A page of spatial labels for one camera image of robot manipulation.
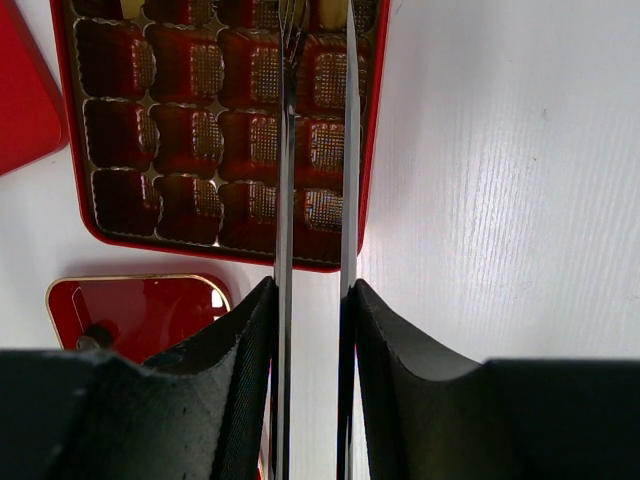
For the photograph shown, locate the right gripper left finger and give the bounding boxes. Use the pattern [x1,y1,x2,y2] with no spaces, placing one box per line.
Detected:
[1,277,277,479]

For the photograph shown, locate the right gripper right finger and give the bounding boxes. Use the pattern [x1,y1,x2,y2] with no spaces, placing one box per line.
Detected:
[354,281,639,479]

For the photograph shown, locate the metal tongs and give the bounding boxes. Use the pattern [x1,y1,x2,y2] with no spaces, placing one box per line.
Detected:
[268,1,361,479]

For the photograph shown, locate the dark round chocolate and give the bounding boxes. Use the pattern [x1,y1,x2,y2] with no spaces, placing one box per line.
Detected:
[76,324,113,351]

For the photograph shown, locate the red chocolate box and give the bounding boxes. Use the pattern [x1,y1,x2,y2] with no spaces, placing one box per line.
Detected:
[50,1,391,272]

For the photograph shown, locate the red lacquer tray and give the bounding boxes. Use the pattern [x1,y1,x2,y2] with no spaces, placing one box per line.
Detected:
[46,274,234,364]

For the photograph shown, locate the red tin lid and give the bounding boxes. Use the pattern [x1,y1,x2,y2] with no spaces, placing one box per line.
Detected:
[1,1,68,175]

